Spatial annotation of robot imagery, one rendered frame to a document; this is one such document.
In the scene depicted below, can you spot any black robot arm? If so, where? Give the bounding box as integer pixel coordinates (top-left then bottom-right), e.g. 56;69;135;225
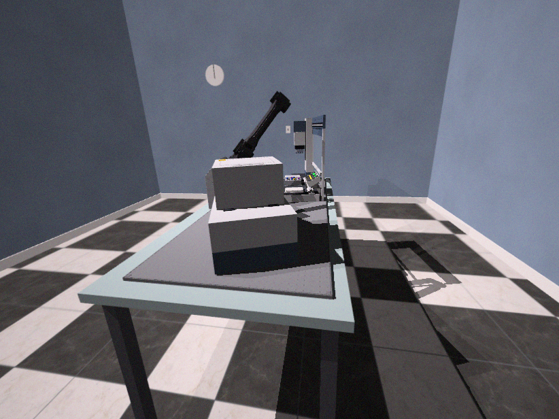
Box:
228;91;291;159

